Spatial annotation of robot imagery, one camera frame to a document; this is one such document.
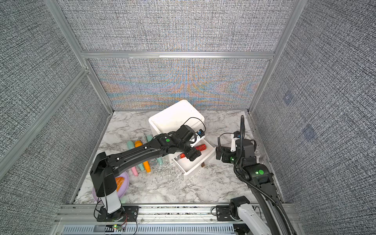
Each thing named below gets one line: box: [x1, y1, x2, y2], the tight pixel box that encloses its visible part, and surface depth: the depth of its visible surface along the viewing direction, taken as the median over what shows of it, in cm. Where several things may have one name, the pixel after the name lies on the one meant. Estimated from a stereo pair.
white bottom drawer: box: [171, 138, 217, 180], surface depth 87 cm
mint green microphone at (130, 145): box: [126, 140, 135, 150], surface depth 99 cm
